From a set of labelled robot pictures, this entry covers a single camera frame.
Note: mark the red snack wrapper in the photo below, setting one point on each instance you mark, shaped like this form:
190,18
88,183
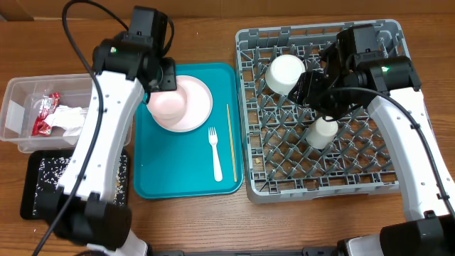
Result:
49,103

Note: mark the pink plate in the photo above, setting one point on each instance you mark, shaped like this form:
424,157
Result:
198,109

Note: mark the grey dishwasher rack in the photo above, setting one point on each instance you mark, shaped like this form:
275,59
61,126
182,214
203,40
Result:
281,166

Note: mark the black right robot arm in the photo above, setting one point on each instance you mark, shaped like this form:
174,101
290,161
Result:
357,73

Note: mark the white plastic fork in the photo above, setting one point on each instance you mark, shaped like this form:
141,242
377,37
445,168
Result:
213,140

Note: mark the wooden chopstick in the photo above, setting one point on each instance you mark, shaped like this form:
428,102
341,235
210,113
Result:
231,143

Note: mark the teal plastic tray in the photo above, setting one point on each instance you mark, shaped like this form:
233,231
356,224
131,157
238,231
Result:
180,164

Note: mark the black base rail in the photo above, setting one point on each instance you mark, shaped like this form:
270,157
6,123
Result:
249,252

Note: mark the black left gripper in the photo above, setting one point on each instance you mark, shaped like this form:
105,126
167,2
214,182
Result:
169,83

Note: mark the clear plastic waste bin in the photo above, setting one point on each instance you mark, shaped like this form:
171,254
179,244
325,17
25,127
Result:
21,105

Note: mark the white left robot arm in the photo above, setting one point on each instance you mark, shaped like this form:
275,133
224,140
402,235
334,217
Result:
125,70

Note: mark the white napkin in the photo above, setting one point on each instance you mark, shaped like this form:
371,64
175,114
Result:
71,119

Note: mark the pink small bowl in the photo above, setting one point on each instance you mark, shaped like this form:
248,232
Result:
168,104

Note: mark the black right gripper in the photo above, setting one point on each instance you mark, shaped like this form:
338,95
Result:
313,88

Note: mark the black tray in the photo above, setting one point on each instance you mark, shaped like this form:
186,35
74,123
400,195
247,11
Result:
44,169

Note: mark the cream white cup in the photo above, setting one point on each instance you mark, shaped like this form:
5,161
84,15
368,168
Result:
321,133

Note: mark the white bowl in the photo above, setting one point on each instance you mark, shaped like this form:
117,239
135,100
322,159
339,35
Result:
283,73

